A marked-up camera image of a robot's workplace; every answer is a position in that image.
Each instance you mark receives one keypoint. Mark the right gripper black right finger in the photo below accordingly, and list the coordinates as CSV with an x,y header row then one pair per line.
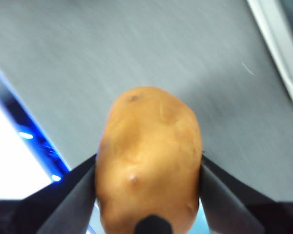
x,y
246,209

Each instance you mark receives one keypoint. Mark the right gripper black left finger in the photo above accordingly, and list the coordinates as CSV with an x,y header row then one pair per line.
x,y
51,209

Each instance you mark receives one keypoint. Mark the brown potato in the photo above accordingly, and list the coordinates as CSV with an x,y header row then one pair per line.
x,y
149,151

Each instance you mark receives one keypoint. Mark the cream Toshiba toaster oven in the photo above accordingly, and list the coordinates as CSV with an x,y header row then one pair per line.
x,y
271,36

